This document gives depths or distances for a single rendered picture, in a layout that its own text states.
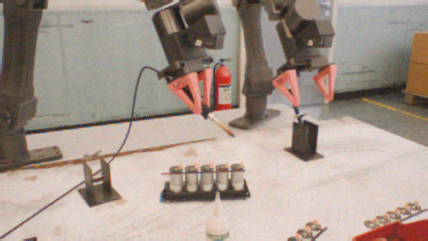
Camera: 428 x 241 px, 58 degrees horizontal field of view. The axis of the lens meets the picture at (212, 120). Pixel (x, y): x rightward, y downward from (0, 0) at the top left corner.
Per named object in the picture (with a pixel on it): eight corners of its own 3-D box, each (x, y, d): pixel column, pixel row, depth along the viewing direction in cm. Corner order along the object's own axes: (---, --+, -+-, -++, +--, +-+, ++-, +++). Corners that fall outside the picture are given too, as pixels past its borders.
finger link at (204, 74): (225, 103, 75) (208, 57, 75) (202, 112, 70) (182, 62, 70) (203, 113, 79) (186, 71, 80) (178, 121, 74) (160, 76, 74)
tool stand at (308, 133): (308, 164, 97) (294, 121, 99) (332, 154, 88) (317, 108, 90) (288, 167, 94) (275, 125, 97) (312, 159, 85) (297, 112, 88)
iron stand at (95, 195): (113, 203, 78) (99, 157, 79) (125, 195, 70) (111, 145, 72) (83, 212, 74) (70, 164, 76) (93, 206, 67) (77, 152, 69)
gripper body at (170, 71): (216, 63, 76) (203, 28, 76) (180, 71, 69) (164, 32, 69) (194, 75, 81) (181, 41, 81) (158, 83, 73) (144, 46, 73)
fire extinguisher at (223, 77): (211, 116, 365) (211, 57, 348) (226, 114, 371) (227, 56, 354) (218, 120, 352) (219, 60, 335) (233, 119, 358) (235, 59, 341)
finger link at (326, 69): (347, 94, 87) (333, 56, 89) (323, 98, 84) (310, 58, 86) (328, 104, 93) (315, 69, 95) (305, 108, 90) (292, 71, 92)
